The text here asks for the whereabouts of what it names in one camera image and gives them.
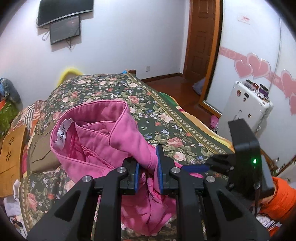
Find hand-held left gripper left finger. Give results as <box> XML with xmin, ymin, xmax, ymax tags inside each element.
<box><xmin>26</xmin><ymin>158</ymin><xmax>140</xmax><ymax>241</ymax></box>

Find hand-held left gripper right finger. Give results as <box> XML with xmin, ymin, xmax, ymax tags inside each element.
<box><xmin>155</xmin><ymin>144</ymin><xmax>271</xmax><ymax>241</ymax></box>

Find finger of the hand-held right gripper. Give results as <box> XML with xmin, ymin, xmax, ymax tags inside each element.
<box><xmin>181</xmin><ymin>154</ymin><xmax>237</xmax><ymax>182</ymax></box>

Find pink pants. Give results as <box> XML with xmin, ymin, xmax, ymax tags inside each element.
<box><xmin>50</xmin><ymin>98</ymin><xmax>184</xmax><ymax>235</ymax></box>

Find person's right forearm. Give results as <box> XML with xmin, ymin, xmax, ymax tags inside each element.
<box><xmin>255</xmin><ymin>176</ymin><xmax>296</xmax><ymax>233</ymax></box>

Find olive pants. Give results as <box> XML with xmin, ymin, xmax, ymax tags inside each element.
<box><xmin>28</xmin><ymin>128</ymin><xmax>62</xmax><ymax>175</ymax></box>

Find orange and yellow bedsheet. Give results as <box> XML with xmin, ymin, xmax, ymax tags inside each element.
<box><xmin>159</xmin><ymin>92</ymin><xmax>235</xmax><ymax>151</ymax></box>

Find pink slipper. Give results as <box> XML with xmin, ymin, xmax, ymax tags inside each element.
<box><xmin>210</xmin><ymin>115</ymin><xmax>219</xmax><ymax>131</ymax></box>

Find floral blanket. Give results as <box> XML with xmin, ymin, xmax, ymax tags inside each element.
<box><xmin>20</xmin><ymin>73</ymin><xmax>235</xmax><ymax>241</ymax></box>

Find white case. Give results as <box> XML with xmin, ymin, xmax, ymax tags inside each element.
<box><xmin>218</xmin><ymin>80</ymin><xmax>274</xmax><ymax>141</ymax></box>

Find purple cloth on floor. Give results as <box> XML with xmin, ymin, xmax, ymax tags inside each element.
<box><xmin>192</xmin><ymin>77</ymin><xmax>207</xmax><ymax>96</ymax></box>

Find white heart-print sliding door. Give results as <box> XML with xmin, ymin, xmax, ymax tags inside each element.
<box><xmin>200</xmin><ymin>0</ymin><xmax>296</xmax><ymax>176</ymax></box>

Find striped patchwork quilt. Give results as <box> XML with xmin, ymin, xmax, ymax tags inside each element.
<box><xmin>10</xmin><ymin>100</ymin><xmax>50</xmax><ymax>149</ymax></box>

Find yellow foam arc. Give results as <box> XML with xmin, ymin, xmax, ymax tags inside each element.
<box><xmin>57</xmin><ymin>67</ymin><xmax>84</xmax><ymax>86</ymax></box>

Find white printed cloth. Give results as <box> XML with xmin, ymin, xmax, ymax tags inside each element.
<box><xmin>4</xmin><ymin>179</ymin><xmax>29</xmax><ymax>240</ymax></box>

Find wooden lap table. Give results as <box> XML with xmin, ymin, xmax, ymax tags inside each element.
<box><xmin>0</xmin><ymin>124</ymin><xmax>28</xmax><ymax>198</ymax></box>

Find brown wooden door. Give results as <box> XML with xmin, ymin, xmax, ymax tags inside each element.
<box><xmin>183</xmin><ymin>0</ymin><xmax>223</xmax><ymax>82</ymax></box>

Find green patterned bag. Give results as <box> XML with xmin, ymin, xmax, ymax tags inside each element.
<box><xmin>0</xmin><ymin>101</ymin><xmax>22</xmax><ymax>136</ymax></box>

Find small black wall monitor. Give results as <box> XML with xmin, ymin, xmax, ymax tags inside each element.
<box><xmin>49</xmin><ymin>15</ymin><xmax>81</xmax><ymax>45</ymax></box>

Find black wall television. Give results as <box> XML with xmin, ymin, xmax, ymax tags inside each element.
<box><xmin>38</xmin><ymin>0</ymin><xmax>94</xmax><ymax>28</ymax></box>

